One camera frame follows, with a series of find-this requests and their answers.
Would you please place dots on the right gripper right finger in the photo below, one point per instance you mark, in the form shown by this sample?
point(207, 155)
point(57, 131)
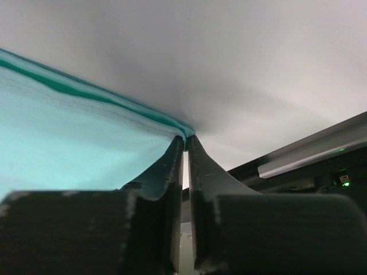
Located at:
point(237, 230)

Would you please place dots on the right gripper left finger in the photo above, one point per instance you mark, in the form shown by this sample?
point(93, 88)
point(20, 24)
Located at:
point(133, 230)

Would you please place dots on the mint green t shirt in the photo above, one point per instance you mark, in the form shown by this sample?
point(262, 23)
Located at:
point(59, 132)

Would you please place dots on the aluminium front rail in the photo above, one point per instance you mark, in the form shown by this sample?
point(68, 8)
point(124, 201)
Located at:
point(326, 152)

